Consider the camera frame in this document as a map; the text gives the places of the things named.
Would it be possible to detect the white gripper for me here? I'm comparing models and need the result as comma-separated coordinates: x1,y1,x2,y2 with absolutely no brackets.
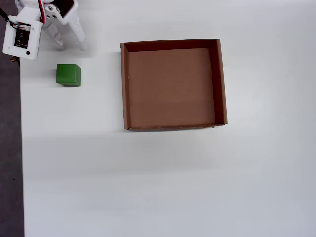
14,0,87,52

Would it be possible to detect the green wooden cube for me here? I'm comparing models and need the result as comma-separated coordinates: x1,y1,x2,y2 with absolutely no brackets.
56,63,82,87

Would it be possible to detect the brown cardboard box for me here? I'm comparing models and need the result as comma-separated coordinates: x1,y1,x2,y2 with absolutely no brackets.
120,38,228,132

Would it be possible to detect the red black white cable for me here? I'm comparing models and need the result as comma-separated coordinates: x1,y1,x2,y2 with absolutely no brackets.
37,0,48,25

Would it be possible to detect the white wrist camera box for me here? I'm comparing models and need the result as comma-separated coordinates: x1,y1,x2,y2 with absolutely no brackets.
2,6,43,61

